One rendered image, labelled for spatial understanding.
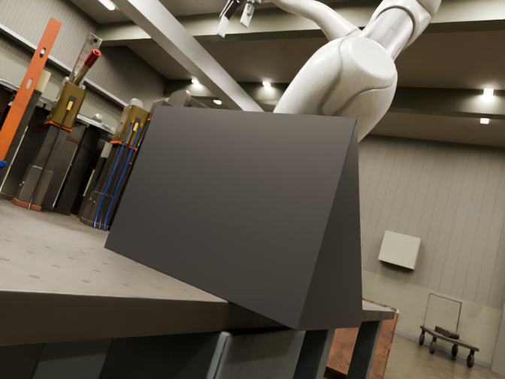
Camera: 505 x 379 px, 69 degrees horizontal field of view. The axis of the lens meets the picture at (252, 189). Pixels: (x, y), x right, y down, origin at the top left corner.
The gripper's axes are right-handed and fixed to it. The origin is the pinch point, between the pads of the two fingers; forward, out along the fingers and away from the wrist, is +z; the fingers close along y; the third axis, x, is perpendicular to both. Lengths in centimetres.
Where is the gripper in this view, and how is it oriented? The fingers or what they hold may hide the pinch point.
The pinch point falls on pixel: (232, 27)
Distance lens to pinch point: 136.9
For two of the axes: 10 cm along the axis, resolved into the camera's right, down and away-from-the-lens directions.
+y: -6.3, -0.8, 7.7
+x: -7.1, -3.3, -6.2
